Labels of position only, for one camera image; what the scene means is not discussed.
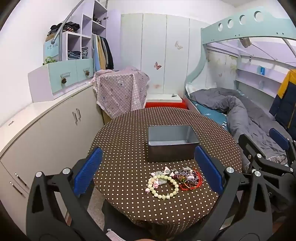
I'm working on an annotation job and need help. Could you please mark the beige hanging garment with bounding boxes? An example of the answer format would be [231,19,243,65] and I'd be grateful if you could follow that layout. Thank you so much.
[97,36,109,70]

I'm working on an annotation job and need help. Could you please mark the teal bunk bed frame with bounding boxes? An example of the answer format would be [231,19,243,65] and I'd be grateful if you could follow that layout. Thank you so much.
[184,6,296,98]

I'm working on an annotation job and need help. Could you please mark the pink charm string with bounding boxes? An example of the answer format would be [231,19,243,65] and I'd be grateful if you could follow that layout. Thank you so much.
[145,172,160,194]

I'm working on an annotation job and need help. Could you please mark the folded jeans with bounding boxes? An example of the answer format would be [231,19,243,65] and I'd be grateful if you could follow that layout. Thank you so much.
[68,47,89,60]

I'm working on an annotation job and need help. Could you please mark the pile of dark clothes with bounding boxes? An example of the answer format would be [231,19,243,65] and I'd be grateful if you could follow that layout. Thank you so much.
[48,21,80,37]

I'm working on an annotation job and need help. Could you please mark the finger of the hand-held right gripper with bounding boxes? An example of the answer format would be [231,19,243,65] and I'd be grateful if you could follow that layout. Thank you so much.
[269,128,296,163]
[238,133,296,175]

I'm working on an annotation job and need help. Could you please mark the cream bead bracelet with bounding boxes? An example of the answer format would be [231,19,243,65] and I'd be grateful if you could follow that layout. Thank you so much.
[151,175,180,200]

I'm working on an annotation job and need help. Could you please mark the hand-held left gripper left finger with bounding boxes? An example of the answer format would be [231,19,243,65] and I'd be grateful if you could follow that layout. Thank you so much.
[26,147,114,241]

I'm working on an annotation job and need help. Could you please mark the pale green jade pendant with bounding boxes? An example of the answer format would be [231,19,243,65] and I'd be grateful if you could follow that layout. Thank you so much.
[155,171,171,186]

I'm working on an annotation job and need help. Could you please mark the white wardrobe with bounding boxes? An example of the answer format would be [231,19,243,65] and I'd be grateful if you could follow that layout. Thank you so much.
[120,13,209,96]

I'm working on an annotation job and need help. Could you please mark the brown polka dot tablecloth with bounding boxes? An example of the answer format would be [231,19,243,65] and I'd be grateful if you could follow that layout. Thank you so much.
[87,107,242,229]

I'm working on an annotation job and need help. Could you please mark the white low cabinet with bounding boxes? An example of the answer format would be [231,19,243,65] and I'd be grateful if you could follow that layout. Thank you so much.
[0,82,105,233]

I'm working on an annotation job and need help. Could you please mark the yellow and navy jacket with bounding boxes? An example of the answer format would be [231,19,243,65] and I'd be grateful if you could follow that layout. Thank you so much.
[269,68,296,133]

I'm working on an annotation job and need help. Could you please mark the teal drawer unit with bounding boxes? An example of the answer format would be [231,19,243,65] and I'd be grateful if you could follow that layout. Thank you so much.
[28,58,94,103]

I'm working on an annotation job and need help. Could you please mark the red box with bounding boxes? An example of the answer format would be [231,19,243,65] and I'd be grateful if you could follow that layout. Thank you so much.
[145,98,187,109]

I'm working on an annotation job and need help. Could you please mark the lilac shelf unit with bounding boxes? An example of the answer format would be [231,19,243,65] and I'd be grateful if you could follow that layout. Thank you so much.
[43,0,121,70]

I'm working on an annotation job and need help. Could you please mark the teal bed sheet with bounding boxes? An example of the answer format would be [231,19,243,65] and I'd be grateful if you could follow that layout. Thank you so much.
[196,101,228,127]

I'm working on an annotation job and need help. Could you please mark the grey duvet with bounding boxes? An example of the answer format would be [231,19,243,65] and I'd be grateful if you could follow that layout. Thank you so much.
[189,88,290,163]

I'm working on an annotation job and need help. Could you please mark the curved metal rail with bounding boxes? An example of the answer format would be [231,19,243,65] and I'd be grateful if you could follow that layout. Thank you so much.
[51,0,85,44]

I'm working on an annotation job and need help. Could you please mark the light blue hanging garment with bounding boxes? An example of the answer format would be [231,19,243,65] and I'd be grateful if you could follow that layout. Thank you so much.
[92,35,101,73]

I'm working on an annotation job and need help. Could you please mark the pink bear-print cloth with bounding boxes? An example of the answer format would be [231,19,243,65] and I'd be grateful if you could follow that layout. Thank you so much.
[92,66,150,119]

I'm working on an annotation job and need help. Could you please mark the metal tin box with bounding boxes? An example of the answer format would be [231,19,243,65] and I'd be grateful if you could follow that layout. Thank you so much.
[147,125,200,163]

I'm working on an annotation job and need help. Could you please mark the light blue sign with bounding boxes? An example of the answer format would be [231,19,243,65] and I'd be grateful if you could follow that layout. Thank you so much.
[44,38,62,59]

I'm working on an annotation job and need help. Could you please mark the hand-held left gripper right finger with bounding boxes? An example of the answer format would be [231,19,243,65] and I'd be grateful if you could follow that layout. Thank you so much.
[194,146,274,241]

